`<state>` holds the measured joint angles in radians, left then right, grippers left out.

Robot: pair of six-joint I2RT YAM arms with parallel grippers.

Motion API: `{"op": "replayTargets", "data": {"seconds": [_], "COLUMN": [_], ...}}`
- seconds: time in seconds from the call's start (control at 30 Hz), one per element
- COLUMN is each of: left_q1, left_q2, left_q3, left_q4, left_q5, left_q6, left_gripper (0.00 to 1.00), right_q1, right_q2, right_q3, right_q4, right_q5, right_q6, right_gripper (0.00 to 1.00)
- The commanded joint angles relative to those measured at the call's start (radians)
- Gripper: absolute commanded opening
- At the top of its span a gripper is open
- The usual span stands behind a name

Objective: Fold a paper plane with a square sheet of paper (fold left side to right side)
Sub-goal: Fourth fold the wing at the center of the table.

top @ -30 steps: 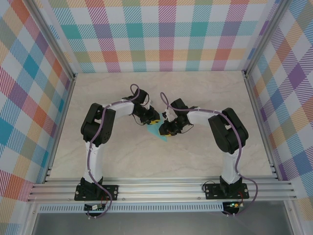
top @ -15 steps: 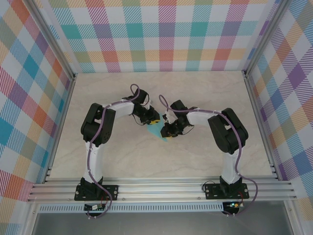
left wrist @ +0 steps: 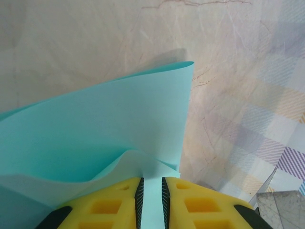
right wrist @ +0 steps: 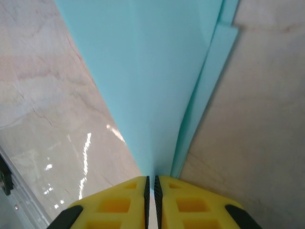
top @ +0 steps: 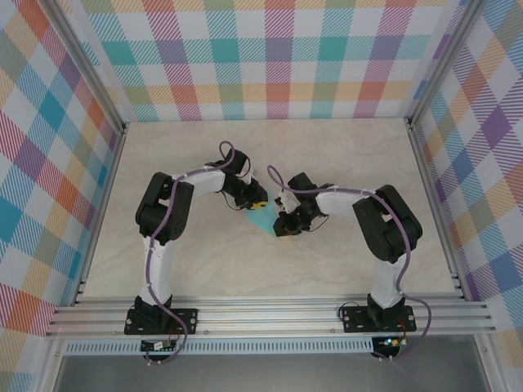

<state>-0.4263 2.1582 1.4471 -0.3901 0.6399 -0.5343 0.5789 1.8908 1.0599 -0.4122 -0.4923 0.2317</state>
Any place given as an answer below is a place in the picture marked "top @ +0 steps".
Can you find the light blue cloth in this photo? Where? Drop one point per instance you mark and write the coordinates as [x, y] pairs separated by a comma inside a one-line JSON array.
[[263, 218]]

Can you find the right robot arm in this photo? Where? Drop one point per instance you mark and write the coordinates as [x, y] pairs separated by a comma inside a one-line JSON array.
[[388, 220]]

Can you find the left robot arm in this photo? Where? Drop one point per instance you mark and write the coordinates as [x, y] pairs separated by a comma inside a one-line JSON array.
[[163, 204]]

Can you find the grey metal sheet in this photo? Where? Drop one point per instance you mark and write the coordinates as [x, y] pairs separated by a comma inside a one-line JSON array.
[[265, 373]]

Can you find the circuit board with green light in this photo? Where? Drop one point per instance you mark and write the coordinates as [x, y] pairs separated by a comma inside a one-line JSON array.
[[388, 341]]

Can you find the small black circuit board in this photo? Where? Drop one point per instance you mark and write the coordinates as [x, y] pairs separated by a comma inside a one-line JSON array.
[[157, 345]]

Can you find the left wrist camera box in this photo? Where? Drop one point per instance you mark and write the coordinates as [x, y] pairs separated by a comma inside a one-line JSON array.
[[250, 175]]

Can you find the aluminium mounting rail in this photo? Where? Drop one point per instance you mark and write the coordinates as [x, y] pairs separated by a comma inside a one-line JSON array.
[[265, 316]]

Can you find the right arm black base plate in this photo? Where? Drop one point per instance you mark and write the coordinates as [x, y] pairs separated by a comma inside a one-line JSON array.
[[353, 320]]

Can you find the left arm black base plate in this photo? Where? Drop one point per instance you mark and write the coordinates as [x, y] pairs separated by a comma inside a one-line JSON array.
[[186, 320]]

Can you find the aluminium side rail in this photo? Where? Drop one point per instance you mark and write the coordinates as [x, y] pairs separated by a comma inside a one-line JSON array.
[[435, 212], [102, 216]]

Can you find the aluminium frame post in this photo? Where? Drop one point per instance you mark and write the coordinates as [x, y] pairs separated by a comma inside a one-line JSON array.
[[88, 65], [447, 65]]

